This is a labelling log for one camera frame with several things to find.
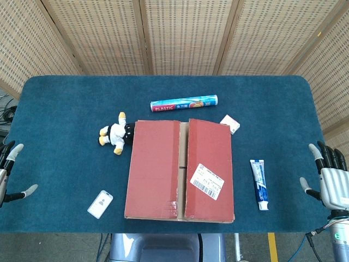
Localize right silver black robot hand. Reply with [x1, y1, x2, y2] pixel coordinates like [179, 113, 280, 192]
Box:
[299, 140, 349, 211]

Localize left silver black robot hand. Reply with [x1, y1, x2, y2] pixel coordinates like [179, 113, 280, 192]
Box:
[0, 140, 39, 209]

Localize red cardboard box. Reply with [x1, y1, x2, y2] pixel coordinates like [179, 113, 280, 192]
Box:
[124, 118, 236, 224]

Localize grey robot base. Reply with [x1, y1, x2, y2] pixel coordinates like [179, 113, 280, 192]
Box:
[109, 233, 227, 262]

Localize blue white toothpaste tube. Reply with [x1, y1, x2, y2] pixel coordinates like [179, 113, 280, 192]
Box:
[249, 159, 269, 211]

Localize teal table cloth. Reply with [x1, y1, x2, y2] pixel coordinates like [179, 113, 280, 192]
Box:
[0, 75, 349, 235]

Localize white ID card holder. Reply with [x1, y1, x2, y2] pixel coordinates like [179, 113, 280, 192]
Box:
[87, 190, 114, 219]

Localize white black plush toy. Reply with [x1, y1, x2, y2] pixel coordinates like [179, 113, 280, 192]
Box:
[98, 111, 136, 156]

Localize small pink white box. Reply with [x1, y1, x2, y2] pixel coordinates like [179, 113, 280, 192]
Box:
[219, 114, 241, 135]

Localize blue plastic wrap roll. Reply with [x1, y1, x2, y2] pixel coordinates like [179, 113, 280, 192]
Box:
[149, 94, 219, 113]

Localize wicker folding screen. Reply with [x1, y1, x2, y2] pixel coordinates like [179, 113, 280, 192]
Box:
[0, 0, 349, 153]

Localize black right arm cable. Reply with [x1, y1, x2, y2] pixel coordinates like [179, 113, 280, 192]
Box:
[305, 229, 324, 262]

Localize black floor cables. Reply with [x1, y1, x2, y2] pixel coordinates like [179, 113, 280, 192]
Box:
[0, 92, 19, 126]

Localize blue floor cable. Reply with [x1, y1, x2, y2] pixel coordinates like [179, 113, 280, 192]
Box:
[288, 233, 309, 262]
[98, 233, 112, 262]

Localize silver metal post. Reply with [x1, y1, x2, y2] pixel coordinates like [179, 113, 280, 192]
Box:
[233, 233, 243, 262]

